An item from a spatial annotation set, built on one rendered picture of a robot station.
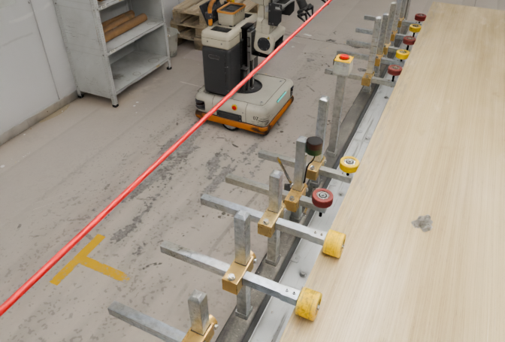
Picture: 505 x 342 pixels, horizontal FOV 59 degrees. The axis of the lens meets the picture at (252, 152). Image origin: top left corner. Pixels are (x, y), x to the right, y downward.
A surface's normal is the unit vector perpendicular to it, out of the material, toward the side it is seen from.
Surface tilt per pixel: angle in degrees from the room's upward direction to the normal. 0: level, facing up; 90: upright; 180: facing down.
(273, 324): 0
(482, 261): 0
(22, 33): 90
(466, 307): 0
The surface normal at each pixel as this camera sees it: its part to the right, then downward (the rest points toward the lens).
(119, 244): 0.00, -0.81
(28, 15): 0.90, 0.25
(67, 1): -0.43, 0.53
